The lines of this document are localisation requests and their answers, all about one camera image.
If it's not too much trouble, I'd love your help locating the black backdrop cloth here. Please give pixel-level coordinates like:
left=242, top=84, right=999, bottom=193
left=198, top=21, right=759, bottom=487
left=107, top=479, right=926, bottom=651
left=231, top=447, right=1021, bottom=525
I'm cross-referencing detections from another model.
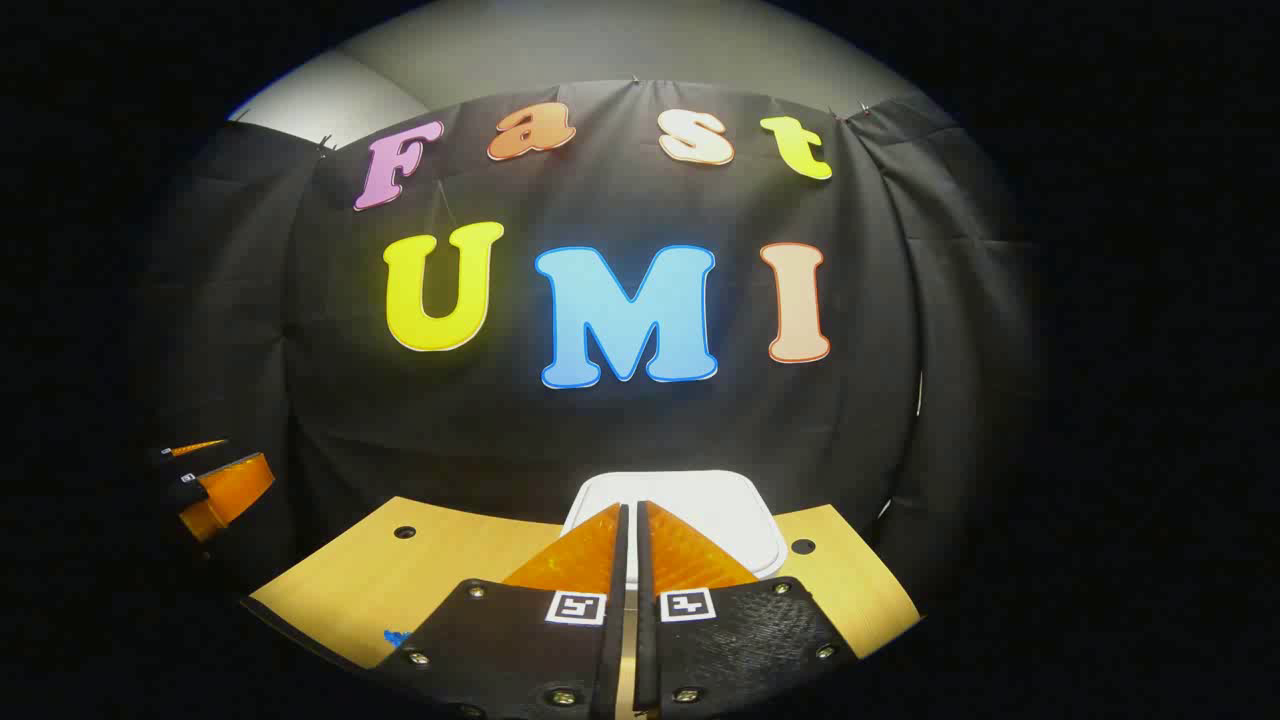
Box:
left=130, top=80, right=1046, bottom=611

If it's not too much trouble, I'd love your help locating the white desktop garbage bin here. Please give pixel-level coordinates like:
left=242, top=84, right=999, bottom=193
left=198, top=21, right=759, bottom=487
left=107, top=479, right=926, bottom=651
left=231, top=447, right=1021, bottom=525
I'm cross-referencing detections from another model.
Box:
left=560, top=470, right=791, bottom=581

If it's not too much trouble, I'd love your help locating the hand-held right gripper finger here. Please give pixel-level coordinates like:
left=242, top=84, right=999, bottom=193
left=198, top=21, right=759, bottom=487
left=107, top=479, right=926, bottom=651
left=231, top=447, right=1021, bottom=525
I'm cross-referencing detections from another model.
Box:
left=372, top=502, right=631, bottom=720
left=636, top=500, right=861, bottom=720

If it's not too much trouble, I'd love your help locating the wooden desktop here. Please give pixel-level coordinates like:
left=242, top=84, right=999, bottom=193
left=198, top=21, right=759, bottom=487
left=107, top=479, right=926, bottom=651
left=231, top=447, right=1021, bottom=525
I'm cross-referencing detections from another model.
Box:
left=245, top=495, right=923, bottom=671

